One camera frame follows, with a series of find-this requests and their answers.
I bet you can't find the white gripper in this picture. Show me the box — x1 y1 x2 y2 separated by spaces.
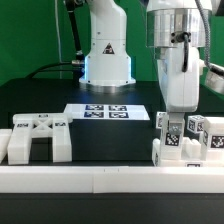
157 47 200 135

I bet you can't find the white chair seat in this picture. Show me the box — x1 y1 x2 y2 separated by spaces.
152 137 224 167

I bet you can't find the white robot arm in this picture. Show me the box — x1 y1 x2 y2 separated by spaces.
80 0 224 134

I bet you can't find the white tagged cube nut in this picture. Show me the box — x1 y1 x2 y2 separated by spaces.
156 111 166 129
187 115 204 134

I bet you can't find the white tagged cube nut right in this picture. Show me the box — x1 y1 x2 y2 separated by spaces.
187 115 204 134

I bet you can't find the white sheet with tags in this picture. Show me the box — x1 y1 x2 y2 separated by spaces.
64 104 150 121

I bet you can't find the white left fence bar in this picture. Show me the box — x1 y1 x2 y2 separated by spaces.
0 129 12 163

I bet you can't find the white fence bar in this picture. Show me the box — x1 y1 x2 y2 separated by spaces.
0 166 224 193
0 129 12 163

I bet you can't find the white front fence bar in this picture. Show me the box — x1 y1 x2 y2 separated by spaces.
0 166 224 193

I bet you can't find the black hose behind robot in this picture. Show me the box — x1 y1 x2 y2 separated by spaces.
63 0 84 62

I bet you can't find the black cable at base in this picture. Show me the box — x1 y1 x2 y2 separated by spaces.
25 59 86 80

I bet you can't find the white chair back frame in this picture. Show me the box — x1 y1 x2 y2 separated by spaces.
7 113 73 165

